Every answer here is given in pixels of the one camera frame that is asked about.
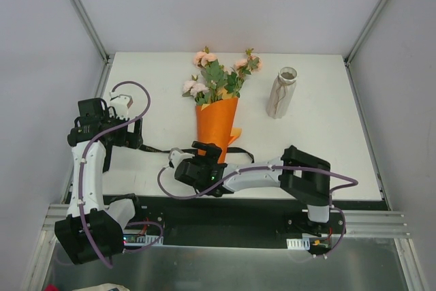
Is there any black ribbon gold lettering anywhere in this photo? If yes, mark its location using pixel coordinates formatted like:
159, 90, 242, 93
103, 141, 255, 173

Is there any orange wrapping paper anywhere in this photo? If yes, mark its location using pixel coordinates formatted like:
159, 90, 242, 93
196, 97, 242, 164

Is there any pink flower stem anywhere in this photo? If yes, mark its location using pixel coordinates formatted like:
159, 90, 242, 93
182, 75, 209, 106
200, 66, 238, 104

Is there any peach flower stem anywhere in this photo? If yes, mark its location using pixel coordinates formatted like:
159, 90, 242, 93
224, 48, 262, 97
193, 46, 227, 84

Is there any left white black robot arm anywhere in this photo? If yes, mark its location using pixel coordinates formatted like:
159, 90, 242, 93
54, 95, 145, 264

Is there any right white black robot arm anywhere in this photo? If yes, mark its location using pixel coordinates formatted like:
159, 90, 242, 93
169, 142, 331, 233

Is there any beige ribbed vase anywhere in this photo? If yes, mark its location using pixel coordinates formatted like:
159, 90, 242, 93
266, 67, 298, 119

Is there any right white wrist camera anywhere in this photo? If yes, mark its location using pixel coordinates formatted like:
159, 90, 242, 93
168, 147, 188, 168

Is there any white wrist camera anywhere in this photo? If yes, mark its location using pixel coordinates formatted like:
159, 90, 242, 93
108, 91, 134, 121
168, 147, 188, 168

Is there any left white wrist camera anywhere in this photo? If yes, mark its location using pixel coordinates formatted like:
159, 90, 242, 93
108, 91, 134, 121

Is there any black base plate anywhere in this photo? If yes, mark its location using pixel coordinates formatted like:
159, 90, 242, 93
126, 194, 345, 249

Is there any aluminium frame rail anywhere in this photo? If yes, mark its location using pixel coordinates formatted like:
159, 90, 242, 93
42, 204, 411, 239

